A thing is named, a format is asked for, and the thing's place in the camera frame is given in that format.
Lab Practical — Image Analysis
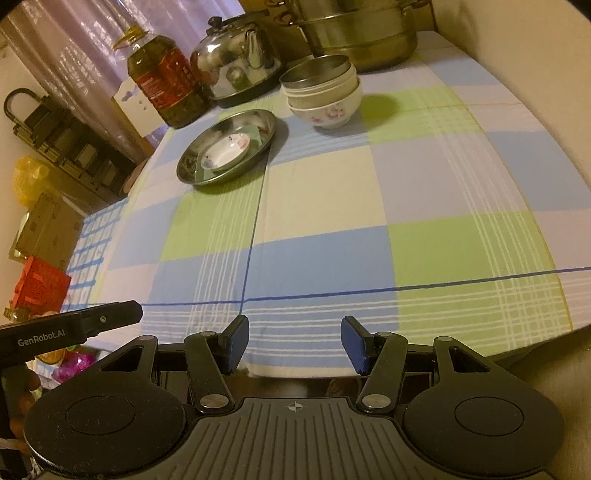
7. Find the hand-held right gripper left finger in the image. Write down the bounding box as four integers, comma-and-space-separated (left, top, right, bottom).
99, 314, 250, 414

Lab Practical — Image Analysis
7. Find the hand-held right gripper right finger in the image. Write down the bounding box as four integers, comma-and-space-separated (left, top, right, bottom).
340, 315, 492, 414

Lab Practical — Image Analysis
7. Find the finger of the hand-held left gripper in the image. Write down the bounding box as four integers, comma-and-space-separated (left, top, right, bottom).
78, 300, 143, 339

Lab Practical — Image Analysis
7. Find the steel plate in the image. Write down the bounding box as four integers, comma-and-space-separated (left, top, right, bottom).
176, 109, 278, 185

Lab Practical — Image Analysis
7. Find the small white floral dish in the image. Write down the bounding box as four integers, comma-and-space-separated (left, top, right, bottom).
200, 131, 252, 172

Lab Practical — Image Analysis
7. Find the white floral bowl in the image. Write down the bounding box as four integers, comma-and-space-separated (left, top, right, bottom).
287, 76, 364, 129

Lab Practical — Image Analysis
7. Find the cream plastic bowl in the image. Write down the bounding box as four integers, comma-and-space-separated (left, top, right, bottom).
283, 62, 360, 109

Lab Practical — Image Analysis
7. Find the steel bowl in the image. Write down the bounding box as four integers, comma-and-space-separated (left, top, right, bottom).
279, 54, 352, 88

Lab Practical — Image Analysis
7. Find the person's left hand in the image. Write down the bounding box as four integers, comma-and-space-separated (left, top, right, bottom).
9, 362, 43, 439

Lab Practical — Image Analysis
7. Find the pink plastic bag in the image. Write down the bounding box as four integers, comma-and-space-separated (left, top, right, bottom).
52, 347, 101, 385

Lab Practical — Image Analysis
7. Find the red plastic crate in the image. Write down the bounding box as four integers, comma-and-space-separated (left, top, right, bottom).
11, 256, 72, 319

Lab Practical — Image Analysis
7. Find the blue grid cloth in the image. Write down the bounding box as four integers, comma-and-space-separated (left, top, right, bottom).
60, 198, 131, 315

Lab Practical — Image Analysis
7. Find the cardboard box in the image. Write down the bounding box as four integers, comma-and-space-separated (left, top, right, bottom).
9, 191, 85, 274

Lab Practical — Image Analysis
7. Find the checked tablecloth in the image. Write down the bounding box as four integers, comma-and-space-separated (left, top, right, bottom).
95, 30, 591, 374

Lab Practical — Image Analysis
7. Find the yellow plastic bag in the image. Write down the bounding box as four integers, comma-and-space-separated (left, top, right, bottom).
16, 156, 51, 208

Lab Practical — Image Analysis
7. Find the dark metal rack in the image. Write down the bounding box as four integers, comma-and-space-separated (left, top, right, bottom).
4, 88, 139, 214

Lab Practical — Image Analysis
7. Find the cooking oil bottle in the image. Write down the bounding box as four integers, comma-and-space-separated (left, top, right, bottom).
113, 25, 209, 130

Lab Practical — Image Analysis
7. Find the sheer curtain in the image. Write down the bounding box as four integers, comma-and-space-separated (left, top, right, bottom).
0, 0, 245, 162

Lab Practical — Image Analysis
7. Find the steel kettle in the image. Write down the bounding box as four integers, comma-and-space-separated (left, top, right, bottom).
190, 16, 315, 109

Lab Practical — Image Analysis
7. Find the steel steamer pot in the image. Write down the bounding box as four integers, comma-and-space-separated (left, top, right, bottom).
265, 0, 419, 73

